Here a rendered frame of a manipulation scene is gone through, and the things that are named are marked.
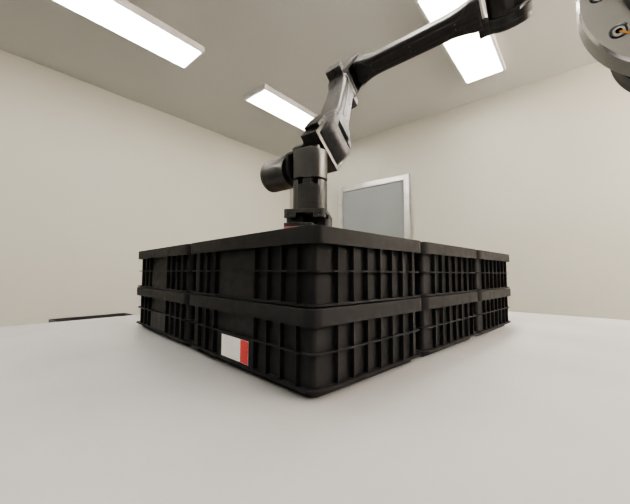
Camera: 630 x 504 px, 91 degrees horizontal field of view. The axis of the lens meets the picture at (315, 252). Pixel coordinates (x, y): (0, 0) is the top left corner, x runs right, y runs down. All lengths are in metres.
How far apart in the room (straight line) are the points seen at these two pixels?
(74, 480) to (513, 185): 3.76
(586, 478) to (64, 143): 3.99
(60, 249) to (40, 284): 0.35
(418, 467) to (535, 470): 0.10
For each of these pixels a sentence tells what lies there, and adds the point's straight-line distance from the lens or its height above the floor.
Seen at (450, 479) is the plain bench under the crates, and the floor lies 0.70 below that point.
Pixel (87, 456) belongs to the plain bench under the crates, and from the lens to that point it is 0.39.
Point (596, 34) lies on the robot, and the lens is 0.45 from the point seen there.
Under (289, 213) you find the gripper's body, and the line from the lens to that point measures 0.48.
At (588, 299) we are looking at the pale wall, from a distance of 3.68.
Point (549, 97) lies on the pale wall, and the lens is 4.06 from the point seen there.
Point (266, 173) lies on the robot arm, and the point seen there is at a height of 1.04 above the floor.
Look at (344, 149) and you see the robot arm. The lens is 0.58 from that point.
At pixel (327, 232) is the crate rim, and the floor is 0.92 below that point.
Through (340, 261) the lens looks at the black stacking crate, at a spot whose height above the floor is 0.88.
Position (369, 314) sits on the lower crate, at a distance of 0.49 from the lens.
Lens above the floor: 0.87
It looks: 4 degrees up
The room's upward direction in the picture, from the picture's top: straight up
